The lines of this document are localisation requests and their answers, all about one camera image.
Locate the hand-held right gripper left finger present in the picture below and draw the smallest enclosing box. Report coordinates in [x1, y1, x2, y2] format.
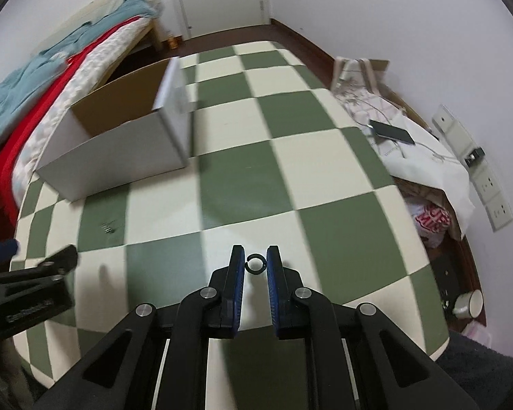
[33, 244, 246, 410]

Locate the white red plastic bag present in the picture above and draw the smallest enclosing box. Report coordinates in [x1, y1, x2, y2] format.
[409, 202, 454, 248]

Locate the wooden bed frame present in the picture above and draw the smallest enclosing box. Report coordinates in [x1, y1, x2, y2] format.
[122, 19, 164, 53]

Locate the white cardboard box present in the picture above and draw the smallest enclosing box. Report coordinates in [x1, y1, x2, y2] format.
[34, 56, 197, 202]

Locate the white cup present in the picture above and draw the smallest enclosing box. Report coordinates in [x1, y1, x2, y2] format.
[452, 289, 485, 319]

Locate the black charger plug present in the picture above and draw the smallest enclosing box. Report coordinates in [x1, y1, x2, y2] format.
[463, 147, 486, 168]

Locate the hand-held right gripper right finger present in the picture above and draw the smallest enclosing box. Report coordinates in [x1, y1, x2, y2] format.
[266, 245, 480, 410]

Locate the green checkered table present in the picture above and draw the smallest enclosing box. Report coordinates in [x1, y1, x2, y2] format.
[11, 39, 450, 387]

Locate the white wall switch plate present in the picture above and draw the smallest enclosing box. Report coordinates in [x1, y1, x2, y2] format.
[432, 104, 459, 133]

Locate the brown cardboard box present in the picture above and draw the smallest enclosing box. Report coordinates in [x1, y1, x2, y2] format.
[333, 57, 464, 241]

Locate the white charging cable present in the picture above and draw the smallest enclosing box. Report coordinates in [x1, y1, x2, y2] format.
[365, 123, 469, 166]

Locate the grey checkered quilt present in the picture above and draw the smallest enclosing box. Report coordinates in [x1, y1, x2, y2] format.
[9, 17, 155, 176]

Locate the black smartphone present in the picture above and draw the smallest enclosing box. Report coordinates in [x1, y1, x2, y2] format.
[369, 120, 416, 145]

